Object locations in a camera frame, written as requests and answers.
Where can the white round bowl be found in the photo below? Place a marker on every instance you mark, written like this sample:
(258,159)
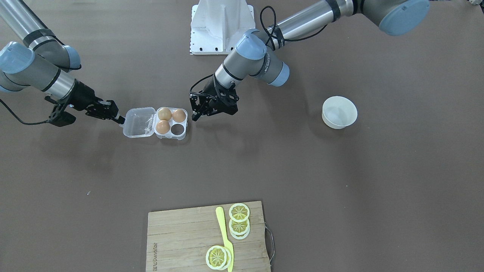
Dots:
(339,112)

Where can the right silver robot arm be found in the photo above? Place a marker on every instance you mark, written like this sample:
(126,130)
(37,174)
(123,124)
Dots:
(42,61)

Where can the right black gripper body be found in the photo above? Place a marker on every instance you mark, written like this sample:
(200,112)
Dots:
(83,96)

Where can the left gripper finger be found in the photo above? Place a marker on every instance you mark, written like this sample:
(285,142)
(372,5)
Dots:
(196,114)

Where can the lemon slice bottom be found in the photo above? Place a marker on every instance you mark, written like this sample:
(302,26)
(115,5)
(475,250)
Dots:
(218,258)

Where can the clear plastic egg box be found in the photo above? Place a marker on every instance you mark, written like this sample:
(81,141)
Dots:
(141,122)

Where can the bamboo cutting board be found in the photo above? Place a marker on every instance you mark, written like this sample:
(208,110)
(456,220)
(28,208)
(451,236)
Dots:
(178,240)

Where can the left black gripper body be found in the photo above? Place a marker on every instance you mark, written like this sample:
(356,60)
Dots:
(218,90)

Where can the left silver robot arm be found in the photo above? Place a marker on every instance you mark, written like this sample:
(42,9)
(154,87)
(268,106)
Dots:
(253,53)

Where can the brown egg slot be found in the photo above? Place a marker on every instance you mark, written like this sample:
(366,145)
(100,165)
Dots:
(163,126)
(164,113)

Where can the brown egg front slot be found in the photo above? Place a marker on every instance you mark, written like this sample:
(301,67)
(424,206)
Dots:
(163,126)

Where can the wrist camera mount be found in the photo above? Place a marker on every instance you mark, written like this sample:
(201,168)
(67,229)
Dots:
(200,102)
(59,117)

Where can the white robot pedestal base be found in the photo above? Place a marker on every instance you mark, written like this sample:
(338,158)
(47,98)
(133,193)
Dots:
(217,25)

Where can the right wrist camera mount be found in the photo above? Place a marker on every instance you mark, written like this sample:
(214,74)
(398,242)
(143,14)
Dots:
(59,117)

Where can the lemon slice top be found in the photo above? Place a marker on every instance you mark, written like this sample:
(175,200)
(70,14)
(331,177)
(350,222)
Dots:
(239,212)

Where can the brown egg from bowl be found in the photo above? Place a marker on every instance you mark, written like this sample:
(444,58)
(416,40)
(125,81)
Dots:
(179,115)

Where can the yellow plastic knife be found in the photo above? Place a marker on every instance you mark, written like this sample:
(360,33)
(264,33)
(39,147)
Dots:
(222,225)

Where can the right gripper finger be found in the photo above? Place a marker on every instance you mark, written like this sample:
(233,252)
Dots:
(120,120)

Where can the brown egg rear slot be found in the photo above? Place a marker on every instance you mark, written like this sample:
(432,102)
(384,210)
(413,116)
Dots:
(164,113)

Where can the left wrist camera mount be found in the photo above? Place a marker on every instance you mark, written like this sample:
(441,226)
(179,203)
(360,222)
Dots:
(200,102)

